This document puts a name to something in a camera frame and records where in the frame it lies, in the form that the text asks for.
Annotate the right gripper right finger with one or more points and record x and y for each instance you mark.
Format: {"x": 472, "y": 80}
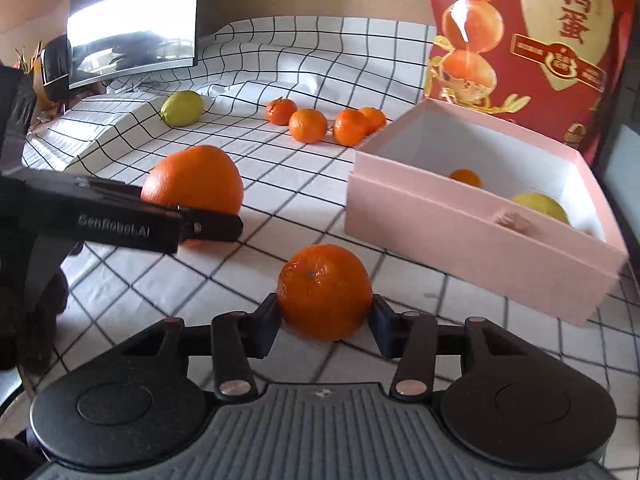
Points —
{"x": 412, "y": 339}

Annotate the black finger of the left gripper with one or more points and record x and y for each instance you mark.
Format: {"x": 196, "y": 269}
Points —
{"x": 114, "y": 213}

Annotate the black monitor screen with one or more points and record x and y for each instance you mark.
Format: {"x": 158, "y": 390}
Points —
{"x": 106, "y": 39}

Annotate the yellow-green lemon on cloth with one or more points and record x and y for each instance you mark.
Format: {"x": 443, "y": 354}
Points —
{"x": 182, "y": 108}

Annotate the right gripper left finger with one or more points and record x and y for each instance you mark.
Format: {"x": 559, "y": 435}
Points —
{"x": 237, "y": 337}

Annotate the red quail egg bag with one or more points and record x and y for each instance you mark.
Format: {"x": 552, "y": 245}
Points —
{"x": 547, "y": 65}

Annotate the glass computer case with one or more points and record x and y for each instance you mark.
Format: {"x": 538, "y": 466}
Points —
{"x": 617, "y": 162}

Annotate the white checkered tablecloth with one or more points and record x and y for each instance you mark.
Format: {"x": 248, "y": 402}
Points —
{"x": 294, "y": 196}

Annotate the small mandarin in box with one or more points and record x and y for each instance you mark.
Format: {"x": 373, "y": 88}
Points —
{"x": 466, "y": 176}

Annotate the mandarin with stem far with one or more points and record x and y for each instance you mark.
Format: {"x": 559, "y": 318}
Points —
{"x": 279, "y": 111}

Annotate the yellow lemon in box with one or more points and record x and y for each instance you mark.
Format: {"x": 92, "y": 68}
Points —
{"x": 543, "y": 204}

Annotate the pink cardboard box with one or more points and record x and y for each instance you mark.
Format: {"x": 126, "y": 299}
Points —
{"x": 399, "y": 197}

